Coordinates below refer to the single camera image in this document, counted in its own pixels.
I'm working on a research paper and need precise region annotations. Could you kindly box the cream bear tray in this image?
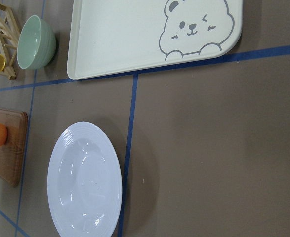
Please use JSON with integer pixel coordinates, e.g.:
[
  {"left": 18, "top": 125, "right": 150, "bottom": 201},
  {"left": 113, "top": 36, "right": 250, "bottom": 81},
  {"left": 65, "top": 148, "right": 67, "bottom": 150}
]
[{"left": 67, "top": 0, "right": 244, "bottom": 80}]

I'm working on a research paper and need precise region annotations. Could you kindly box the white round plate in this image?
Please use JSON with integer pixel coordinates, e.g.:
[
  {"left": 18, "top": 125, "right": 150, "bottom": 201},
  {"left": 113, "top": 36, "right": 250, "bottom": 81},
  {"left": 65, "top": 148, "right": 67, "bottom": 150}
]
[{"left": 47, "top": 122, "right": 123, "bottom": 237}]

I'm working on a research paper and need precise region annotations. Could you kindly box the green bowl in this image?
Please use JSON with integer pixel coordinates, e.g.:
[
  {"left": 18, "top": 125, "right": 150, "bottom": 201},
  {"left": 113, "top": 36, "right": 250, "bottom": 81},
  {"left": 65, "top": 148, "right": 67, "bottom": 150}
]
[{"left": 17, "top": 15, "right": 56, "bottom": 70}]

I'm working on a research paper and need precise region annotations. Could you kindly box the wooden cutting board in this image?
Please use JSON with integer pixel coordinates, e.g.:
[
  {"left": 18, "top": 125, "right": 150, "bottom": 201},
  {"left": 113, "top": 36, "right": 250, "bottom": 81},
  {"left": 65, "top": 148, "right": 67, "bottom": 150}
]
[{"left": 0, "top": 108, "right": 28, "bottom": 187}]

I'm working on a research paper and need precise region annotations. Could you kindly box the wooden peg drying rack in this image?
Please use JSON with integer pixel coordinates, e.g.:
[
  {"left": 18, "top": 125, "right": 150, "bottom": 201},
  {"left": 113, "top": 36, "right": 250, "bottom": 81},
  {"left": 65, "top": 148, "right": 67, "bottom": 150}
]
[{"left": 0, "top": 3, "right": 20, "bottom": 80}]

